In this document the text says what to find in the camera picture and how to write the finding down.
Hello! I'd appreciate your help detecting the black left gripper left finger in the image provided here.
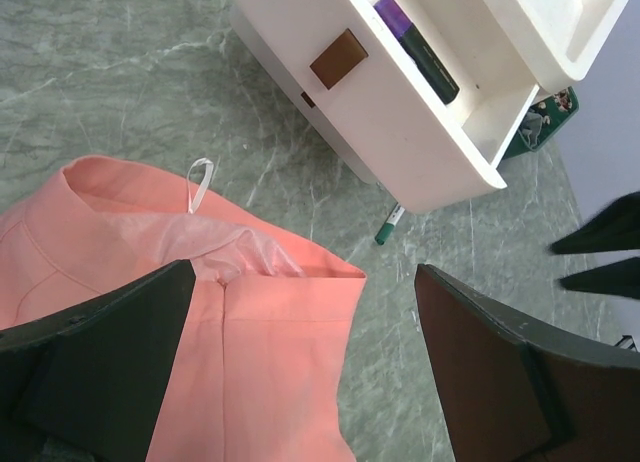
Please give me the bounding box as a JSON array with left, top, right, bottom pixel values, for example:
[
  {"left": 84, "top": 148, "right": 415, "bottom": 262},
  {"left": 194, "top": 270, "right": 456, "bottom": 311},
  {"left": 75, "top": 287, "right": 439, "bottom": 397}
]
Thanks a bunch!
[{"left": 1, "top": 260, "right": 195, "bottom": 461}]

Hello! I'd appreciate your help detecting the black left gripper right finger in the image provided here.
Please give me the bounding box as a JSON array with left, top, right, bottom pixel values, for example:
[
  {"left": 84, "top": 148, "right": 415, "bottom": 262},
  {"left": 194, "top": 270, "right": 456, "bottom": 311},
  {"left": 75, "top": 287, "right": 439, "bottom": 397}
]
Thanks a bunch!
[{"left": 414, "top": 264, "right": 639, "bottom": 461}]

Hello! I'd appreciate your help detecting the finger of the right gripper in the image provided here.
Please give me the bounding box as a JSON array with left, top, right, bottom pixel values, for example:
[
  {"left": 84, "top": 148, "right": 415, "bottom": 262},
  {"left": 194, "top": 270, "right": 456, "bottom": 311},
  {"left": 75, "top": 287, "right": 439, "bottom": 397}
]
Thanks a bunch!
[
  {"left": 549, "top": 192, "right": 639, "bottom": 255},
  {"left": 558, "top": 257, "right": 640, "bottom": 300}
]

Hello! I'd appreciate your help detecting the white green-tipped marker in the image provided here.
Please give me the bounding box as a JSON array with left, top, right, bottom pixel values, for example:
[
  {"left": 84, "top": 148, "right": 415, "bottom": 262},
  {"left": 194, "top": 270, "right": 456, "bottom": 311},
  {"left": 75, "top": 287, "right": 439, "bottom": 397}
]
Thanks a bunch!
[{"left": 374, "top": 203, "right": 405, "bottom": 246}]

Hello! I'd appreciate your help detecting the purple black highlighter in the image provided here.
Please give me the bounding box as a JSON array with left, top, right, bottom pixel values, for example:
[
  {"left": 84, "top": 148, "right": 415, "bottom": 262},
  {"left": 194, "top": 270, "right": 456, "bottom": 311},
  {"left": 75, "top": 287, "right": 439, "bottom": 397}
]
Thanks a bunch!
[{"left": 374, "top": 0, "right": 460, "bottom": 105}]

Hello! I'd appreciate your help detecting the white drawer organizer box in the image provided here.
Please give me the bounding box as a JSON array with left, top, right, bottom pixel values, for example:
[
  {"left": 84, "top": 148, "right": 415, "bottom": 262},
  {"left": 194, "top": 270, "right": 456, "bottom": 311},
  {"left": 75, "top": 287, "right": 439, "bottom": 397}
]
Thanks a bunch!
[{"left": 232, "top": 0, "right": 629, "bottom": 184}]

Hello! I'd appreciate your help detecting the green compartment tray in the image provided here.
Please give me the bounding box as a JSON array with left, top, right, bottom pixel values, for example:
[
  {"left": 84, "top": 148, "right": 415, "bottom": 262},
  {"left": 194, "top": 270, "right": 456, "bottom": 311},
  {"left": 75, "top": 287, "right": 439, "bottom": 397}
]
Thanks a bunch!
[{"left": 503, "top": 87, "right": 579, "bottom": 160}]

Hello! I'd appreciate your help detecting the pink fabric garment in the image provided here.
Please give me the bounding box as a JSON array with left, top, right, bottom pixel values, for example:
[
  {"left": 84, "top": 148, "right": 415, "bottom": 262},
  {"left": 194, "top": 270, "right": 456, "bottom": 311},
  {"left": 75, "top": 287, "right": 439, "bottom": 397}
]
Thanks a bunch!
[{"left": 1, "top": 156, "right": 366, "bottom": 461}]

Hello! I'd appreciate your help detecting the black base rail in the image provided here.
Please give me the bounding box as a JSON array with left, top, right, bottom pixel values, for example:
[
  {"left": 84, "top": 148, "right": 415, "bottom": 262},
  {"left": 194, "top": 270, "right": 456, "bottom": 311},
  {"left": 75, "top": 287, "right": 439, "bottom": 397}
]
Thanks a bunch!
[{"left": 615, "top": 335, "right": 638, "bottom": 352}]

